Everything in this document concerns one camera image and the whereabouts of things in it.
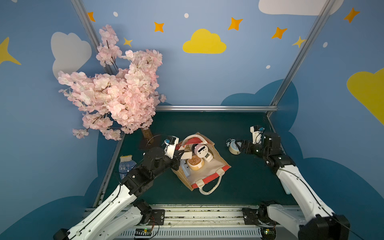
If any aluminium floor rail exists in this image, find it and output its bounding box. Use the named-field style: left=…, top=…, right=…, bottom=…
left=267, top=116, right=286, bottom=154
left=93, top=133, right=125, bottom=208

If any light blue brush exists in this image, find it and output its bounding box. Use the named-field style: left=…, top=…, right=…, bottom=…
left=281, top=181, right=291, bottom=195

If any right small circuit board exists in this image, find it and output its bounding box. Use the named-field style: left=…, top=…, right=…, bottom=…
left=261, top=228, right=276, bottom=240

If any aluminium left corner post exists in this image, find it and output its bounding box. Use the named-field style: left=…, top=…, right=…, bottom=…
left=70, top=0, right=116, bottom=76

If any aluminium corner post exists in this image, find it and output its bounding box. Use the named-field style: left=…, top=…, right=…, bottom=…
left=266, top=0, right=337, bottom=119
left=70, top=0, right=116, bottom=76

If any white rectangular digital clock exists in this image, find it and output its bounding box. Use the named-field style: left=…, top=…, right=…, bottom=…
left=192, top=144, right=214, bottom=162

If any left small circuit board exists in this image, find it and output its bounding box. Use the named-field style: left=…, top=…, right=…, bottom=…
left=134, top=228, right=153, bottom=238

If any aluminium right corner post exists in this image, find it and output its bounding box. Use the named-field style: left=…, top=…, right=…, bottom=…
left=266, top=0, right=337, bottom=119

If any beige red canvas tote bag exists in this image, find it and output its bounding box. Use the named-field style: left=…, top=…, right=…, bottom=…
left=173, top=133, right=231, bottom=196

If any aluminium right floor rail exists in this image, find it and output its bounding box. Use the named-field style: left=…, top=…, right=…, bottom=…
left=267, top=116, right=286, bottom=154

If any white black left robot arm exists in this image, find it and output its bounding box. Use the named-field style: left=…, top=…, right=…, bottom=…
left=53, top=147, right=193, bottom=240

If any pink cherry blossom tree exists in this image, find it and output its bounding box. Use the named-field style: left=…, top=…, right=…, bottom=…
left=58, top=25, right=166, bottom=141

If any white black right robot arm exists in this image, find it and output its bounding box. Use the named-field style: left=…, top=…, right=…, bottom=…
left=235, top=131, right=350, bottom=240

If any white round alarm clock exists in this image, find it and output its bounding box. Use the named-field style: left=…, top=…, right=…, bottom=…
left=226, top=139, right=242, bottom=155

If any aluminium left floor rail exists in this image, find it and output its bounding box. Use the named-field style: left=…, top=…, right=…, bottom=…
left=93, top=133, right=125, bottom=208

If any metal base rail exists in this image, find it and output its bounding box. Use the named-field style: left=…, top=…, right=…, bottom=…
left=115, top=205, right=295, bottom=240

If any small circuit board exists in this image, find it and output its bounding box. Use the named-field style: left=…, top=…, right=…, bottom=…
left=134, top=228, right=153, bottom=238
left=261, top=228, right=276, bottom=240

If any light blue square alarm clock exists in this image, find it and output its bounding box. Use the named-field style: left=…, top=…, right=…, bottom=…
left=180, top=160, right=191, bottom=178

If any blue white work glove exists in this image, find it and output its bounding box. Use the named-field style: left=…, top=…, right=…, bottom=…
left=119, top=155, right=137, bottom=180

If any aluminium back frame rail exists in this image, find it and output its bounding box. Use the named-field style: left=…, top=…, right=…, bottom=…
left=156, top=106, right=278, bottom=113

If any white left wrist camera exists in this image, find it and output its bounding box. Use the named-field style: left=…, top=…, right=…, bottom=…
left=164, top=136, right=179, bottom=159

